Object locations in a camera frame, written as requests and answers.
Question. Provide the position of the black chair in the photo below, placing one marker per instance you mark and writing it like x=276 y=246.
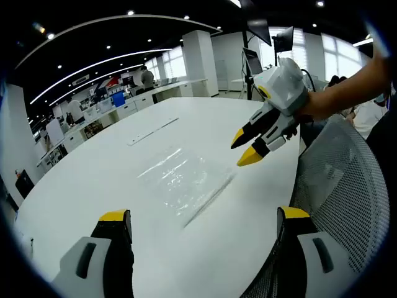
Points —
x=24 y=184

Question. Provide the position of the blue box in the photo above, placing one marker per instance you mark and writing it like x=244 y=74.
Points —
x=118 y=99

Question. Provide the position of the open laptop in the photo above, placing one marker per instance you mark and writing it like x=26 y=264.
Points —
x=252 y=62

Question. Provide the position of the grey mesh office chair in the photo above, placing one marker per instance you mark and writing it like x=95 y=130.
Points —
x=341 y=192

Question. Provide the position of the small black monitor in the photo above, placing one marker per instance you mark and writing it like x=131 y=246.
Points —
x=283 y=38

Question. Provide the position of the long white counter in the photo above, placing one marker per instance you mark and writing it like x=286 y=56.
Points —
x=133 y=104

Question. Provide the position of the ceiling air vent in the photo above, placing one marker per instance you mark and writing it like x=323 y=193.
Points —
x=81 y=79

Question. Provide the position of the black monitor stand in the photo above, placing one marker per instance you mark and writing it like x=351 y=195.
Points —
x=246 y=77

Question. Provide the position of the clear plastic resealable bag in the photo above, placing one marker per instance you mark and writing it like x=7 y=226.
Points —
x=186 y=183

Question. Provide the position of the person's right hand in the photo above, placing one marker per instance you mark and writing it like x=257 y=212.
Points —
x=313 y=108

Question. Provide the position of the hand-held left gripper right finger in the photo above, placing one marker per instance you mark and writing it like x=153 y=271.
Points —
x=313 y=267

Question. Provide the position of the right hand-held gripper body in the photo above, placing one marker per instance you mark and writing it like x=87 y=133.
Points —
x=285 y=90

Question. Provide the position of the large black monitor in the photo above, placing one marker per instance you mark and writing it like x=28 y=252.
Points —
x=260 y=31

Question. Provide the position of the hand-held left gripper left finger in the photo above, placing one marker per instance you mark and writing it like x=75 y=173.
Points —
x=93 y=264

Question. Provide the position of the white rounded panel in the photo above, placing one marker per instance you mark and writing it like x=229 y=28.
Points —
x=55 y=132

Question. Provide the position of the flat white plastic strip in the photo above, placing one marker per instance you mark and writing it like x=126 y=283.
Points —
x=152 y=132

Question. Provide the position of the person's dark clothing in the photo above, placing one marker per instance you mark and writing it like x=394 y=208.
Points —
x=386 y=149

